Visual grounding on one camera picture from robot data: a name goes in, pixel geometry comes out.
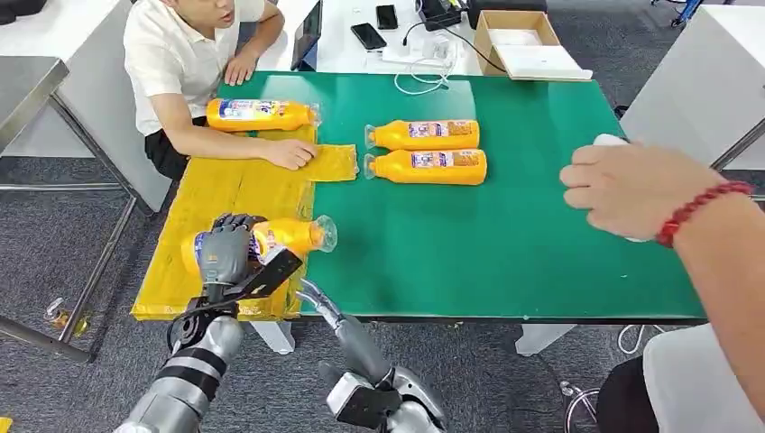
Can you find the person's right hand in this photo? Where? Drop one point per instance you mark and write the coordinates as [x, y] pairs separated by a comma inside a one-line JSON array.
[[290, 154]]

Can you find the person's left hand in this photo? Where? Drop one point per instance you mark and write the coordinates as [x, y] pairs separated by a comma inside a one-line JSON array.
[[241, 69]]

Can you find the blue pole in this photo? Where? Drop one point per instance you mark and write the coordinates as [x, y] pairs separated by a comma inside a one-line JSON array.
[[687, 11]]

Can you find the metal chair base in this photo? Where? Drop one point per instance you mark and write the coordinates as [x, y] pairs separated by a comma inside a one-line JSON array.
[[568, 412]]

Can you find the steel table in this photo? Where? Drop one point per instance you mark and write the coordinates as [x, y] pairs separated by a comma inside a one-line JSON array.
[[24, 89]]

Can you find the small yellow sheet piece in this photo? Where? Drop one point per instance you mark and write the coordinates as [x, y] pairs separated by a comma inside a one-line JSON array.
[[337, 162]]

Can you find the pale grey desk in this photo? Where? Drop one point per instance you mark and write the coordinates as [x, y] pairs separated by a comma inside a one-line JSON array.
[[687, 83]]

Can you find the clear bottle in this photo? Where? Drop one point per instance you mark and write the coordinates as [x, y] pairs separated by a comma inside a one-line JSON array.
[[57, 312]]

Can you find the large yellow sheet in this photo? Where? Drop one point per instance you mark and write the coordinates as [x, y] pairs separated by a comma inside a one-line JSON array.
[[239, 191]]

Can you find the white desk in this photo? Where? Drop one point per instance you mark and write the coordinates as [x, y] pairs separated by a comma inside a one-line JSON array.
[[98, 107]]

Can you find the white power adapter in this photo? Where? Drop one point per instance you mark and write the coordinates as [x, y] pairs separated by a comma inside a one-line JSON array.
[[437, 49]]

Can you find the green table mat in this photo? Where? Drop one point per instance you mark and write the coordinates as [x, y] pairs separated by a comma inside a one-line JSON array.
[[478, 251]]

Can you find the robot left hand grey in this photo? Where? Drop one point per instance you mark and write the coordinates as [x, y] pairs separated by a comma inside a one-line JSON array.
[[224, 254]]

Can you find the white table leg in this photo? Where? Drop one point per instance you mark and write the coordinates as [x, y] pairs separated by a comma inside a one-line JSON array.
[[272, 337], [541, 340]]

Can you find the robot left arm silver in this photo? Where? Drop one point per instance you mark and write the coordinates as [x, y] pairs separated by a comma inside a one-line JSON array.
[[185, 376]]

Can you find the black bag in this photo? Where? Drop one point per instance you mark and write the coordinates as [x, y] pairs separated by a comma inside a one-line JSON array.
[[21, 8]]

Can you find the dark tablet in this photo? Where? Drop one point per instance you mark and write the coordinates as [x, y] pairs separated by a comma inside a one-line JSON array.
[[306, 36]]

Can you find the steel desk frame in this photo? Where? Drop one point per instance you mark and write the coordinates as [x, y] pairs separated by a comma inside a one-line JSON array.
[[741, 146]]

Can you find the person's hand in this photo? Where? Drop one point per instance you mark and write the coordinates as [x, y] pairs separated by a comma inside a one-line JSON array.
[[633, 185]]

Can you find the robot right hand grey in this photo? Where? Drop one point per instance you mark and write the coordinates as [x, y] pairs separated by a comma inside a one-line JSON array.
[[358, 349]]

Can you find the black phone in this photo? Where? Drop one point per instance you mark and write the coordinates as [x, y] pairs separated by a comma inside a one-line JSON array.
[[369, 36], [387, 17]]

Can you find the person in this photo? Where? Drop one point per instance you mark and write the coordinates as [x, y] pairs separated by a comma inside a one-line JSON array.
[[167, 60], [687, 382]]

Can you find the cardboard box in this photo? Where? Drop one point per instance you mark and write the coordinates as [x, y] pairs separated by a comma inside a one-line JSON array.
[[484, 48]]

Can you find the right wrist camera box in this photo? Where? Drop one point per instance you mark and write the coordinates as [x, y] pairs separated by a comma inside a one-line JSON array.
[[358, 400]]

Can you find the orange drink bottle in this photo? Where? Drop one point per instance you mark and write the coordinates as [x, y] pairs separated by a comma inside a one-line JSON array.
[[287, 119], [400, 170], [394, 136], [287, 236]]

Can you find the black charger device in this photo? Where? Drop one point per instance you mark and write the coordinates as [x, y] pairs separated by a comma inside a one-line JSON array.
[[439, 13]]

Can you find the white foam sheet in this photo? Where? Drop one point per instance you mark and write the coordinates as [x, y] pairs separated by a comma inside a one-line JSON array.
[[535, 57]]

